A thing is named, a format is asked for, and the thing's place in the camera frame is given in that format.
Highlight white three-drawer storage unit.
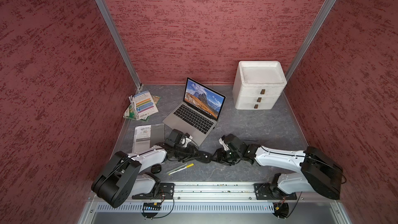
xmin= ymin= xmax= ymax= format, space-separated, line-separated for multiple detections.
xmin=233 ymin=61 xmax=287 ymax=111

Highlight grey setup guide booklet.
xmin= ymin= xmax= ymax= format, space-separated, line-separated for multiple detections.
xmin=150 ymin=123 xmax=165 ymax=147

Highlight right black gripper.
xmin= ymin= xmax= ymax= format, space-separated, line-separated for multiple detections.
xmin=210 ymin=148 xmax=241 ymax=166

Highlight left aluminium corner post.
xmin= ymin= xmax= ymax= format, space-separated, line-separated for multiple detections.
xmin=95 ymin=0 xmax=143 ymax=93

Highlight white printed paper sheet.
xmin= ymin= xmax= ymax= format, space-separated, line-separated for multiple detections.
xmin=132 ymin=125 xmax=151 ymax=153

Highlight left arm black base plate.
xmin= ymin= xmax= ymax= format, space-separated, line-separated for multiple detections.
xmin=131 ymin=183 xmax=175 ymax=200

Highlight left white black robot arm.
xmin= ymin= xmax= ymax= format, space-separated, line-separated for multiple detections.
xmin=91 ymin=129 xmax=199 ymax=208

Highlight black wireless mouse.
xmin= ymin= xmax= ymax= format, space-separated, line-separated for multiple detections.
xmin=196 ymin=151 xmax=212 ymax=164

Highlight aluminium front rail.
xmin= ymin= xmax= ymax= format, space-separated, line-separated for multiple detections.
xmin=88 ymin=181 xmax=341 ymax=202

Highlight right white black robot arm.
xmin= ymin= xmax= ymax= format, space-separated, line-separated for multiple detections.
xmin=212 ymin=134 xmax=346 ymax=200

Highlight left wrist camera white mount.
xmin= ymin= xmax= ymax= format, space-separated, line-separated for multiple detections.
xmin=181 ymin=133 xmax=193 ymax=147

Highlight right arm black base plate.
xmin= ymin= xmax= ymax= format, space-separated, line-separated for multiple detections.
xmin=254 ymin=183 xmax=297 ymax=200

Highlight silver laptop with black keys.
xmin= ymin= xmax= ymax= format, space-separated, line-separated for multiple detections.
xmin=163 ymin=78 xmax=226 ymax=145

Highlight small black round object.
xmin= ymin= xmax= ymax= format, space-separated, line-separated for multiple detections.
xmin=151 ymin=164 xmax=162 ymax=174

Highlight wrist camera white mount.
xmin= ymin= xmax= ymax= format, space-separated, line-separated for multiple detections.
xmin=219 ymin=138 xmax=230 ymax=151
xmin=181 ymin=133 xmax=193 ymax=147

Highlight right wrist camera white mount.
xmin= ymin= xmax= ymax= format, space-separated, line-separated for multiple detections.
xmin=219 ymin=138 xmax=230 ymax=151

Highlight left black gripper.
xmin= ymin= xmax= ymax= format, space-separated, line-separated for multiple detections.
xmin=173 ymin=144 xmax=202 ymax=162

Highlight green white pen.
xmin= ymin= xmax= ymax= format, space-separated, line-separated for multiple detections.
xmin=167 ymin=163 xmax=188 ymax=174

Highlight aluminium corner post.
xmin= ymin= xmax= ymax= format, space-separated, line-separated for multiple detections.
xmin=95 ymin=0 xmax=143 ymax=93
xmin=285 ymin=0 xmax=337 ymax=81

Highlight right aluminium corner post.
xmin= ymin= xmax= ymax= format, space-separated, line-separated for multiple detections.
xmin=285 ymin=0 xmax=337 ymax=81

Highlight yellow capped marker pen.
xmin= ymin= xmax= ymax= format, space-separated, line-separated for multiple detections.
xmin=168 ymin=163 xmax=194 ymax=176

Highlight perforated white vent strip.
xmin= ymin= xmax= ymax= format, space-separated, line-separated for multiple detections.
xmin=95 ymin=202 xmax=275 ymax=214

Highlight colourful folded leaflets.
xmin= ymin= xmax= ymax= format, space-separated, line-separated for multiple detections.
xmin=123 ymin=91 xmax=160 ymax=122

